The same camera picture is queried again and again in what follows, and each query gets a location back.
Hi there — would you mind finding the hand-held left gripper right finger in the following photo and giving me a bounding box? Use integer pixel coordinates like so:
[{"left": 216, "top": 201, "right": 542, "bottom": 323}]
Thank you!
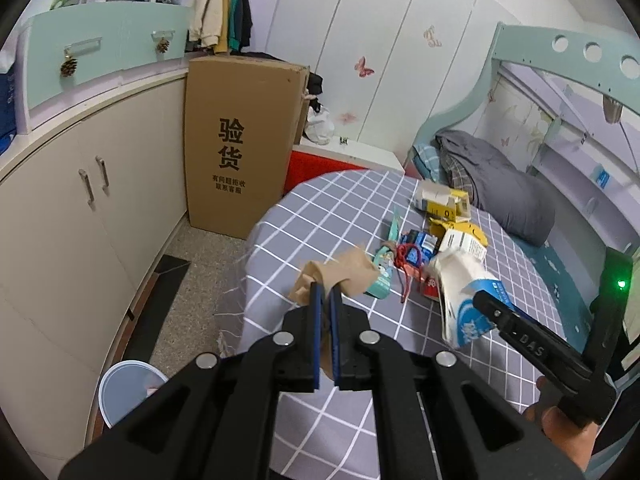
[{"left": 329, "top": 285, "right": 586, "bottom": 480}]

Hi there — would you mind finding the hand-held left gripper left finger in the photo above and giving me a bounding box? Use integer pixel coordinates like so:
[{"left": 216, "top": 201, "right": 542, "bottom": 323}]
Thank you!
[{"left": 60, "top": 282, "right": 322, "bottom": 480}]

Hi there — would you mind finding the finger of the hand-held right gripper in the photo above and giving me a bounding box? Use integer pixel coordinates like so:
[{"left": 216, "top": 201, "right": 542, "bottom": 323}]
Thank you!
[{"left": 472, "top": 291, "right": 522, "bottom": 337}]

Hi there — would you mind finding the white blue carton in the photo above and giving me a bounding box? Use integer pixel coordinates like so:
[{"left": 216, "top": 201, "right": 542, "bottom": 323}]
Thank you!
[{"left": 432, "top": 247, "right": 518, "bottom": 350}]

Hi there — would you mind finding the brown paper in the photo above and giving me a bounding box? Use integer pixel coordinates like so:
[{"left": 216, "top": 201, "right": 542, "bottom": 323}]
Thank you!
[{"left": 291, "top": 245, "right": 381, "bottom": 380}]

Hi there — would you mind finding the light blue bin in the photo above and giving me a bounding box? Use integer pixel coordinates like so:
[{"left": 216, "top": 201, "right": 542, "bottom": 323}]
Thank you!
[{"left": 97, "top": 360, "right": 169, "bottom": 429}]

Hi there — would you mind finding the person's right hand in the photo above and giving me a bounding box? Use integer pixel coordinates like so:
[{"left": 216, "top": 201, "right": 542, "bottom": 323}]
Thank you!
[{"left": 522, "top": 375, "right": 601, "bottom": 477}]

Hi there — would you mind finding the red white packet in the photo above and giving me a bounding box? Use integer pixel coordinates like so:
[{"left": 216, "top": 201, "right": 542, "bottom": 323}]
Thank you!
[{"left": 422, "top": 267, "right": 444, "bottom": 302}]

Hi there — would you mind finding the teal patterned bed sheet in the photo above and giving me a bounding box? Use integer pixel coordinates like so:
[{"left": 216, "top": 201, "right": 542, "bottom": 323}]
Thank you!
[{"left": 500, "top": 195, "right": 617, "bottom": 341}]

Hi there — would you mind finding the yellow white carton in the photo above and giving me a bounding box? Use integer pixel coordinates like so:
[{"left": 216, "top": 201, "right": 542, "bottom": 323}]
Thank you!
[{"left": 431, "top": 222, "right": 488, "bottom": 262}]

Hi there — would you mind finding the teal wrapper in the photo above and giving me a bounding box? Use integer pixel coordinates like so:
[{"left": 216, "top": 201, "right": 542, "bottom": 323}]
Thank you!
[{"left": 369, "top": 207, "right": 404, "bottom": 301}]

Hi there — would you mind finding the blue packet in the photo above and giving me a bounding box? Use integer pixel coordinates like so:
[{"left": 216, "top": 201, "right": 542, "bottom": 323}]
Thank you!
[{"left": 401, "top": 230, "right": 441, "bottom": 264}]

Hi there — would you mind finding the yellow small box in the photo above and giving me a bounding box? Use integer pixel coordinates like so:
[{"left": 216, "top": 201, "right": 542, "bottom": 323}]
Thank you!
[{"left": 427, "top": 191, "right": 472, "bottom": 224}]

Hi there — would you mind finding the grey checked tablecloth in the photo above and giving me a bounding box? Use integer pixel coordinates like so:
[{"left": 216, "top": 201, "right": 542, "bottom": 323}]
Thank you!
[{"left": 215, "top": 169, "right": 596, "bottom": 480}]

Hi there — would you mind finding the grey duvet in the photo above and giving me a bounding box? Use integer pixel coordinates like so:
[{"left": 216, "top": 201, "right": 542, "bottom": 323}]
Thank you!
[{"left": 435, "top": 129, "right": 556, "bottom": 247}]

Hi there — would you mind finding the white crumpled carton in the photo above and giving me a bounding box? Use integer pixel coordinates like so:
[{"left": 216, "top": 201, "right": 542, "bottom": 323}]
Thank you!
[{"left": 412, "top": 180, "right": 452, "bottom": 212}]

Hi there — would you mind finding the black floor mat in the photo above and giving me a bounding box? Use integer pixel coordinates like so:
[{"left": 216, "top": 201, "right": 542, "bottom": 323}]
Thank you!
[{"left": 122, "top": 255, "right": 192, "bottom": 357}]

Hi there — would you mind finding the blue checked pillow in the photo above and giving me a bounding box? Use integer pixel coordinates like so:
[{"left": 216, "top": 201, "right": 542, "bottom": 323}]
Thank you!
[{"left": 412, "top": 142, "right": 444, "bottom": 184}]

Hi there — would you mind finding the red mat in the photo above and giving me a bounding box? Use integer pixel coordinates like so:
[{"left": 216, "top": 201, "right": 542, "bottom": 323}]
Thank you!
[{"left": 284, "top": 150, "right": 372, "bottom": 197}]

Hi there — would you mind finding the white low bench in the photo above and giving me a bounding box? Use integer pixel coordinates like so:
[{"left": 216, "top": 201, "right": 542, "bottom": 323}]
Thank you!
[{"left": 292, "top": 136, "right": 406, "bottom": 177}]

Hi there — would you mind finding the white plastic bag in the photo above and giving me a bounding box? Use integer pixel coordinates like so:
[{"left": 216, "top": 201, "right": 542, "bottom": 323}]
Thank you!
[{"left": 304, "top": 106, "right": 335, "bottom": 145}]

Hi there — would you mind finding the large cardboard box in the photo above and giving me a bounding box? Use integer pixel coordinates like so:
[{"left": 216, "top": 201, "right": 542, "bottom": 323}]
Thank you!
[{"left": 184, "top": 52, "right": 311, "bottom": 241}]

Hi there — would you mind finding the black cloth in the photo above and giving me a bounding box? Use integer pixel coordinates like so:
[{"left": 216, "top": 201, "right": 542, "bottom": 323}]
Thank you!
[{"left": 304, "top": 72, "right": 324, "bottom": 112}]

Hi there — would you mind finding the cream low cabinet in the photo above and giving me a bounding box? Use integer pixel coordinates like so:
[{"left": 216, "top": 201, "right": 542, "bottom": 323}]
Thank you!
[{"left": 0, "top": 67, "right": 193, "bottom": 461}]

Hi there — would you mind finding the mint green bunk bed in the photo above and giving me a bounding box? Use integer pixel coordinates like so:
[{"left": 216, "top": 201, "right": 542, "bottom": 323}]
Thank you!
[{"left": 405, "top": 22, "right": 640, "bottom": 311}]

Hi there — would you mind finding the white panelled wardrobe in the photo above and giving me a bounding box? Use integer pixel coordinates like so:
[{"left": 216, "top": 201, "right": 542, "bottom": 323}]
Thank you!
[{"left": 250, "top": 0, "right": 521, "bottom": 167}]

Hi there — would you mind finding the black jacket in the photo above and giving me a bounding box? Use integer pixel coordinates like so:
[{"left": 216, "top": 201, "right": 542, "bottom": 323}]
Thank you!
[{"left": 235, "top": 0, "right": 254, "bottom": 52}]

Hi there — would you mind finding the green garment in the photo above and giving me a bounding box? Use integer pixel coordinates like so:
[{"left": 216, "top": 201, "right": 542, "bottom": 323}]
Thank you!
[{"left": 226, "top": 0, "right": 246, "bottom": 42}]

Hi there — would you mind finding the cream jacket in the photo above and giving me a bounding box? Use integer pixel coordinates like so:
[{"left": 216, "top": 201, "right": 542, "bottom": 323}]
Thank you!
[{"left": 188, "top": 0, "right": 236, "bottom": 49}]

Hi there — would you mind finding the mint green drawer unit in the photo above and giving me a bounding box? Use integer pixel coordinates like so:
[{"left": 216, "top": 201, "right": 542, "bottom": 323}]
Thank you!
[{"left": 15, "top": 0, "right": 193, "bottom": 136}]

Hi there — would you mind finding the blue plastic package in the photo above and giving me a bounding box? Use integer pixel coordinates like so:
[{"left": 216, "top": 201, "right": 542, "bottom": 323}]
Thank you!
[{"left": 0, "top": 52, "right": 18, "bottom": 156}]

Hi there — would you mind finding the metal cabinet handle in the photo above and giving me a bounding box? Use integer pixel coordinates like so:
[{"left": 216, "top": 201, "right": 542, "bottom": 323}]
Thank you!
[
  {"left": 77, "top": 169, "right": 98, "bottom": 208},
  {"left": 95, "top": 156, "right": 111, "bottom": 196}
]

